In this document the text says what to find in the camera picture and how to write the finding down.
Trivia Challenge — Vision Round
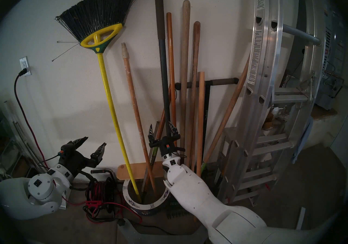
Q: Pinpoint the black cord reel red cable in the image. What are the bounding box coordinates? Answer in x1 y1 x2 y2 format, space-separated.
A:
83 168 143 223

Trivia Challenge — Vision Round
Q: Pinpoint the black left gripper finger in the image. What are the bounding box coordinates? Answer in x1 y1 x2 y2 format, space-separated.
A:
91 142 107 164
60 137 89 150

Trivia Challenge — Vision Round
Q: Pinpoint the paint-stained wooden pole white tip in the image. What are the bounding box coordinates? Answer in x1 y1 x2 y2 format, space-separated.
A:
121 42 157 193

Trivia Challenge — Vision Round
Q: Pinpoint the grey pole with black grip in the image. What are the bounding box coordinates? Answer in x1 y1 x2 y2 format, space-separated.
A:
154 0 174 139

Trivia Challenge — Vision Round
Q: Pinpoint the white strip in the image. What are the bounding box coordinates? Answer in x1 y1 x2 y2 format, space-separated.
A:
295 207 306 230

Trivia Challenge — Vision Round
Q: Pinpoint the dark brown wooden handle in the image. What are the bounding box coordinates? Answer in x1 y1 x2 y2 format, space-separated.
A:
188 21 201 171

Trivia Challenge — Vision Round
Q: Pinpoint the aluminium step ladder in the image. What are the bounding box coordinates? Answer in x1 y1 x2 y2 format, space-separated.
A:
215 86 313 207

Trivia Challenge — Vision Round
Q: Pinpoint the white box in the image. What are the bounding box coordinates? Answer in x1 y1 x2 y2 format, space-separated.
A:
60 184 68 210

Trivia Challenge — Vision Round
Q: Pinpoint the floral white ceramic pot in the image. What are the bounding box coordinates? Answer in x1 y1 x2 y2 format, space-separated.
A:
122 176 170 217

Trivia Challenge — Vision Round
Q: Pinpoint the red and black power cord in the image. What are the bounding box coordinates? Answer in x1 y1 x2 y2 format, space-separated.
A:
14 68 49 169

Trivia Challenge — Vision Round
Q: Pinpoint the white wall outlet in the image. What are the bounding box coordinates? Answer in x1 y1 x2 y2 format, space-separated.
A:
20 56 32 77

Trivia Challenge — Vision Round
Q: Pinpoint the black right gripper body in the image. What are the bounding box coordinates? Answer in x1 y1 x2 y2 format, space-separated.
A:
149 135 185 161

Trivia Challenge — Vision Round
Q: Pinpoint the cluttered storage shelf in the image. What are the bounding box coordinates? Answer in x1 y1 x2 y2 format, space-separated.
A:
0 102 49 181

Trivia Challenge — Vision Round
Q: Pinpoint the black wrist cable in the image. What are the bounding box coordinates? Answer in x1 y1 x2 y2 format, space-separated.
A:
41 151 64 169
166 144 188 160

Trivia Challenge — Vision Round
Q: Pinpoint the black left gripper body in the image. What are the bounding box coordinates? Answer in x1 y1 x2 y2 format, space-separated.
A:
58 143 101 176

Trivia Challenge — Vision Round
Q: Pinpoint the aluminium extension ladder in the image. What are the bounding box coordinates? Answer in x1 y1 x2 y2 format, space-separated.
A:
235 0 327 165

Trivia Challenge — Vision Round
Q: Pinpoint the green rake with orange handle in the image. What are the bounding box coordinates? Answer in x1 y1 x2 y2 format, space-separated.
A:
166 12 191 220

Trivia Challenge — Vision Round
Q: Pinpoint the pale thick wooden handle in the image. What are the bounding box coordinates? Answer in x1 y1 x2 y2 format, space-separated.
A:
178 0 191 163

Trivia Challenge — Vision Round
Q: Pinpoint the yellow-handled black bristle broom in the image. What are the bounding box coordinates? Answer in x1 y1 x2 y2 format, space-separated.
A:
52 0 147 202

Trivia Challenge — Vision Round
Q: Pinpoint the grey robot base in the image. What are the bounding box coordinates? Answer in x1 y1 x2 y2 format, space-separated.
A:
117 218 210 244

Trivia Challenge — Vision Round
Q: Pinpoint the leaning light brown wooden handle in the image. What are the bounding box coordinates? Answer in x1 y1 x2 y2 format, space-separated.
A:
203 56 250 165

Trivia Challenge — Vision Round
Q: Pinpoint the light wooden board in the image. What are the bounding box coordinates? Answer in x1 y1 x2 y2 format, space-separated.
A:
117 162 164 181

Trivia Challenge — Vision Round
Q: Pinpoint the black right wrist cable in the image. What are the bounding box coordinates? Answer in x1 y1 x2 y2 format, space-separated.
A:
166 144 188 160

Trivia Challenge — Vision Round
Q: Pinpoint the black T-handle garden tool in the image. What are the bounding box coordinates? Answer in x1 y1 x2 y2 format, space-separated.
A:
175 78 240 166

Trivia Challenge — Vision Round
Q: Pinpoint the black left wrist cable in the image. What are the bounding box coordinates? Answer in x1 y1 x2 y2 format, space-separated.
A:
41 151 64 169

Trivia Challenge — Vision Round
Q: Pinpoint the plain flat-topped wooden stick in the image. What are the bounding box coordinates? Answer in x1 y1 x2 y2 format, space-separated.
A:
196 71 206 179

